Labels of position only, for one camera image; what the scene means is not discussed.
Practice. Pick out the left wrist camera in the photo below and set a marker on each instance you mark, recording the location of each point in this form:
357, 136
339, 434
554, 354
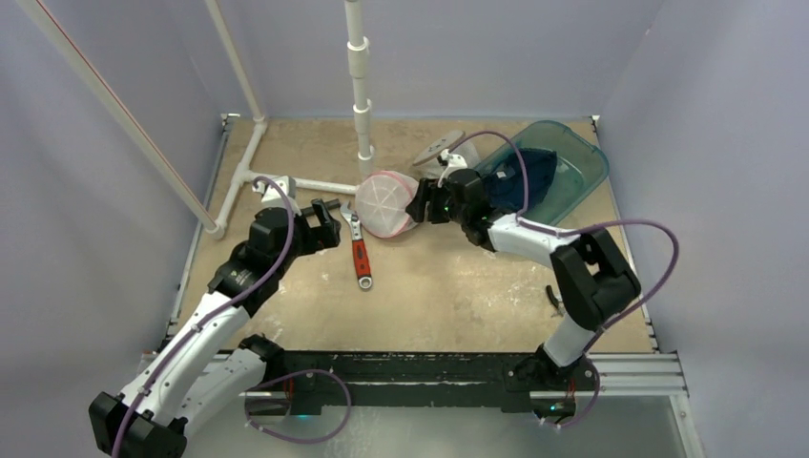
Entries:
276, 192

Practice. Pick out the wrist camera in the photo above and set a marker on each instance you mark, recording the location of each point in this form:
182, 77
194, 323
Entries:
276, 192
451, 162

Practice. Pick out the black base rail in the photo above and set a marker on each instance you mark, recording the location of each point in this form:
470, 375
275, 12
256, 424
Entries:
514, 382

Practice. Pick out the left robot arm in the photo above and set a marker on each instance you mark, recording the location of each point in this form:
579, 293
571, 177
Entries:
170, 401

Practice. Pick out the dark blue garment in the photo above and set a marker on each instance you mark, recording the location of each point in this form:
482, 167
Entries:
504, 180

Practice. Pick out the pink-trimmed mesh laundry bag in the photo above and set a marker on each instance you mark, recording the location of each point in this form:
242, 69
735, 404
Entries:
380, 203

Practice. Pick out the black pliers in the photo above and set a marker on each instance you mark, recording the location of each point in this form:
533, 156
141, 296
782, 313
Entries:
555, 302

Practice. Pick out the red-handled adjustable wrench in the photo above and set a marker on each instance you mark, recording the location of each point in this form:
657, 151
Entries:
358, 249

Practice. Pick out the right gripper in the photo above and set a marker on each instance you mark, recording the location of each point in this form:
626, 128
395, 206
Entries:
431, 201

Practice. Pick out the teal plastic bin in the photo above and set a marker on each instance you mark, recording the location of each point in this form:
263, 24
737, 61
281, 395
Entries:
581, 168

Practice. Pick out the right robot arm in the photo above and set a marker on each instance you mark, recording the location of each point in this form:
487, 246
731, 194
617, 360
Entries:
593, 277

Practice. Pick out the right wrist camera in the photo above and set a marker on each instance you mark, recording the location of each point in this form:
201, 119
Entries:
451, 162

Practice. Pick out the white PVC pipe frame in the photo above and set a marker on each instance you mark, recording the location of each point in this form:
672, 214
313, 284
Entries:
357, 51

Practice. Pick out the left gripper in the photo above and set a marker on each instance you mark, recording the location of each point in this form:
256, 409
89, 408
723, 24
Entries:
318, 238

